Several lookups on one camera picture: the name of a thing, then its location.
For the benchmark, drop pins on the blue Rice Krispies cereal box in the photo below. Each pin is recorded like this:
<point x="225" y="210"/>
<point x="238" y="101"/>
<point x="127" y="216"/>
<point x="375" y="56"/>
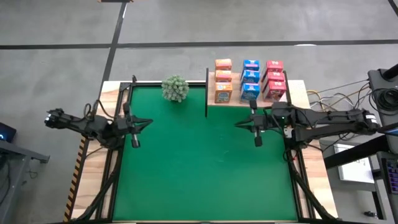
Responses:
<point x="250" y="76"/>
<point x="249" y="92"/>
<point x="251" y="64"/>

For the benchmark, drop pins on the black table frame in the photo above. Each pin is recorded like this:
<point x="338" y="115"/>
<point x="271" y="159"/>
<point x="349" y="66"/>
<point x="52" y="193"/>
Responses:
<point x="115" y="186"/>

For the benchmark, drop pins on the small dark floor object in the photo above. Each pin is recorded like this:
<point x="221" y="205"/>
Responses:
<point x="370" y="214"/>

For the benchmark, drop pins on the wooden shelf board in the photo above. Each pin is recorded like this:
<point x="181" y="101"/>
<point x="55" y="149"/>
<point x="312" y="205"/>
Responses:
<point x="236" y="85"/>

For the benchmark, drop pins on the grey metal desk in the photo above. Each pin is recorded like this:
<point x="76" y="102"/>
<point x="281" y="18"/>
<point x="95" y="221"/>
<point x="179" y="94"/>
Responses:
<point x="18" y="152"/>

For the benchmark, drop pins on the yellow black hazard strip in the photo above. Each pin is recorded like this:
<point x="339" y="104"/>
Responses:
<point x="76" y="174"/>

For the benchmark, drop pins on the black stand beam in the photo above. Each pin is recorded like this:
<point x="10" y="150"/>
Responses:
<point x="351" y="155"/>

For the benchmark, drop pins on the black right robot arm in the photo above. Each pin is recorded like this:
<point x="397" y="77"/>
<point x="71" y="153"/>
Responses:
<point x="335" y="119"/>

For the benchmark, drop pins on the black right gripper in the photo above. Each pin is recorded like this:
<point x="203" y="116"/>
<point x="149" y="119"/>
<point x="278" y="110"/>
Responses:
<point x="264" y="121"/>

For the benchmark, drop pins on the red Froot Loops cereal box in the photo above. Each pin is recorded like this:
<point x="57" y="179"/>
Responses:
<point x="275" y="90"/>
<point x="274" y="76"/>
<point x="274" y="65"/>

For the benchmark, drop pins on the black keyboard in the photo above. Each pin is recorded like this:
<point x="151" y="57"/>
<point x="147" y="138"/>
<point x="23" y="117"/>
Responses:
<point x="392" y="177"/>

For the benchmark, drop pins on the black equipment stand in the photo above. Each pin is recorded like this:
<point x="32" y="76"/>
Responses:
<point x="377" y="77"/>

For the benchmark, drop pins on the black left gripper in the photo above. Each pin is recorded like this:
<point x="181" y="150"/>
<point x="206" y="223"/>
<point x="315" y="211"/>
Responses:
<point x="129" y="124"/>

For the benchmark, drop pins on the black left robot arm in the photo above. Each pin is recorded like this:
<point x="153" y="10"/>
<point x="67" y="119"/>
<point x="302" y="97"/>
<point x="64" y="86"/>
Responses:
<point x="84" y="124"/>

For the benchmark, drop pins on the dark tablet screen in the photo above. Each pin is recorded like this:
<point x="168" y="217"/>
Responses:
<point x="393" y="130"/>

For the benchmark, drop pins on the small grey metal bracket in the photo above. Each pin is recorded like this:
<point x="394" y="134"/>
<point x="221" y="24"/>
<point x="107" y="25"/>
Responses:
<point x="288" y="133"/>

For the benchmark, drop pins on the black device with blue light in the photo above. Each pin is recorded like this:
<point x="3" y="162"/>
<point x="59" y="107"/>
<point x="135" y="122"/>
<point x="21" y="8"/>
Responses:
<point x="6" y="132"/>

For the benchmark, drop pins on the orange Mini Wheats cereal box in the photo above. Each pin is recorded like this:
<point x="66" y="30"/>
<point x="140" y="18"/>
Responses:
<point x="223" y="63"/>
<point x="223" y="75"/>
<point x="222" y="92"/>

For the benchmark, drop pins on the green table mat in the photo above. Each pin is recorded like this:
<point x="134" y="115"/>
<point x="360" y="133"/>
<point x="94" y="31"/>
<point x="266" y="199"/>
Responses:
<point x="186" y="186"/>

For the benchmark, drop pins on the green plant in white pot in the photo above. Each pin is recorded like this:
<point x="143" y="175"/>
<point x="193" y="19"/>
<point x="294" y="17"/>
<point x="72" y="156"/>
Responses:
<point x="175" y="88"/>

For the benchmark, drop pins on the white paper sheet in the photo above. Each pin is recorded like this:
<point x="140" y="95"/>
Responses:
<point x="357" y="171"/>

